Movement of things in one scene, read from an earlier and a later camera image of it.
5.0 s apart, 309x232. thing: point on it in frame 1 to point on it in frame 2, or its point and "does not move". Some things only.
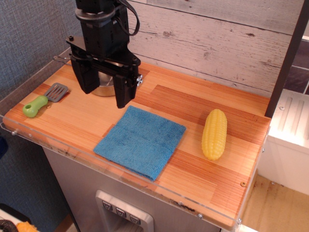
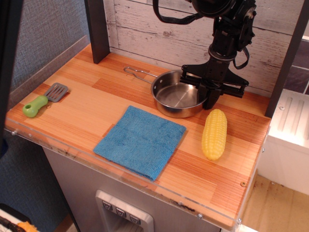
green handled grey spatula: [54, 94] does not move
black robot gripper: [107, 45] to [215, 72]
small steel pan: [106, 86] to [172, 96]
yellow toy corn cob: [214, 134] does not move
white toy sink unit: [284, 158] does not move
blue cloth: [141, 140] does not move
